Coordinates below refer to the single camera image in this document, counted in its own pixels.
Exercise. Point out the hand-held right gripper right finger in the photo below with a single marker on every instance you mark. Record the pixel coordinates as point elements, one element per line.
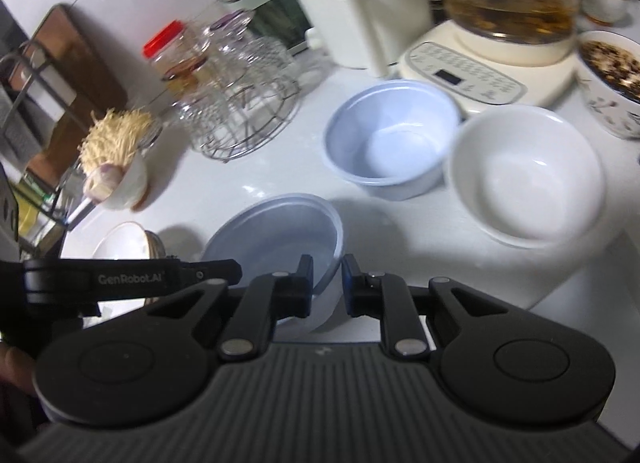
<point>352,290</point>

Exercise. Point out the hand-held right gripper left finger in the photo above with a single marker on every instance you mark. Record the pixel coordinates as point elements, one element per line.
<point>302,288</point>

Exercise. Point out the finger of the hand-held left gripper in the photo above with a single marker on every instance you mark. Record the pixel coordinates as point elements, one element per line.
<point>130,279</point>

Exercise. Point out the pale blue bowl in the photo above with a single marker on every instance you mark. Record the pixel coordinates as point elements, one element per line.
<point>270,233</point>
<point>390,143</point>

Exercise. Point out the plain white bowl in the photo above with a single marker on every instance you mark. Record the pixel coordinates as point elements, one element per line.
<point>525,178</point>

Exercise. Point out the person's left hand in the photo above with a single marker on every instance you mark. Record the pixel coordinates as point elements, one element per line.
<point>17,368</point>

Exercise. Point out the white bowl with onion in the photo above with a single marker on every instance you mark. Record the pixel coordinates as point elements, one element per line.
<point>127,188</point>

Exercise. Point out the cut onion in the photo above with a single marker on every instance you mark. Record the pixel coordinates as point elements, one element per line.
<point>102,178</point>

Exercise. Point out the dark metal knife rack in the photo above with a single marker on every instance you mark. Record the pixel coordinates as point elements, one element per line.
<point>30,93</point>

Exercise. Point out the clear glass cup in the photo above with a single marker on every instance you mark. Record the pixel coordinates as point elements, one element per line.
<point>205,83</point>
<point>255,50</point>

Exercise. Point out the brown wooden cutting board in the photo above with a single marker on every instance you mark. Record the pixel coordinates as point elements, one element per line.
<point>75,73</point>

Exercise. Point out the red lid glass jar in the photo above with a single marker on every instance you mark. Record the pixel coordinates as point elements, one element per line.
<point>172,55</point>

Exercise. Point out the green chopstick holder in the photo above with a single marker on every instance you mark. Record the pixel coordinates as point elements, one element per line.
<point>272,8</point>

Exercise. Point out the white electric cooking pot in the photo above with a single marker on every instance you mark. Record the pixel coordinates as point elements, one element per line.
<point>360,8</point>

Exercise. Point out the glass kettle on cream base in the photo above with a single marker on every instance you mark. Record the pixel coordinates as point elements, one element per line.
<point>500,18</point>

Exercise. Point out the patterned bowl with dark food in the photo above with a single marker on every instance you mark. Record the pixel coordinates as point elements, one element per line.
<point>607,83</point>

